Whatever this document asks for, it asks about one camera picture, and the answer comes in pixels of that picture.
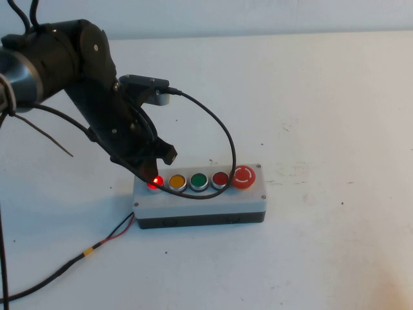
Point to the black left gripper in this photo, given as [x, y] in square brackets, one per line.
[113, 122]

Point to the yellow push button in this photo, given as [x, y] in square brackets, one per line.
[177, 181]

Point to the grey button control box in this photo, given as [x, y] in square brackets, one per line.
[200, 205]

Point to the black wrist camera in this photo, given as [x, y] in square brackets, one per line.
[145, 82]

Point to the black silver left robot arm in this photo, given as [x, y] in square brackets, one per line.
[48, 55]

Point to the lit red indicator button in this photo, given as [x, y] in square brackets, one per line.
[159, 180]

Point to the red mushroom emergency stop button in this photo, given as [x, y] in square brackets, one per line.
[243, 176]

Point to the green push button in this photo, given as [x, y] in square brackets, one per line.
[198, 180]

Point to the dark red push button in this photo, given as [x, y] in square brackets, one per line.
[220, 178]

